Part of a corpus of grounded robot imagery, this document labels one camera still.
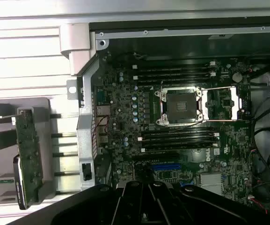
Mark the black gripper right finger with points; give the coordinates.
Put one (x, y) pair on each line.
(195, 206)

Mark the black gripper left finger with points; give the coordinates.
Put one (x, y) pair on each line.
(90, 206)

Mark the silver chipset heatsink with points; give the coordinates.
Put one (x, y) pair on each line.
(210, 184)

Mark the blue expansion slot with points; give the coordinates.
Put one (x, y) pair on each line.
(165, 167)

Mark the green motherboard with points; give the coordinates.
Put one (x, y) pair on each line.
(125, 159)

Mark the black RAM slot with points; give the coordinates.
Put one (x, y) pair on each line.
(172, 133)
(172, 76)
(160, 150)
(172, 139)
(172, 71)
(172, 144)
(172, 81)
(172, 66)

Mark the grey parts rack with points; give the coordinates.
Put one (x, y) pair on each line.
(45, 140)

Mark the thin metal locking lever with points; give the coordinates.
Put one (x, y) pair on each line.
(162, 84)
(228, 120)

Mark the black open PC case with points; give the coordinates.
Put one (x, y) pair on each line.
(85, 112)

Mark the rear port block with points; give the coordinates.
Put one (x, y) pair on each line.
(102, 110)

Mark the CPU socket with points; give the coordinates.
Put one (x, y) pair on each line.
(180, 105)

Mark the silver socket cover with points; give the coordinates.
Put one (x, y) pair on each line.
(235, 103)

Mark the round coin battery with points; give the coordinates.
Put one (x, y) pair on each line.
(237, 77)

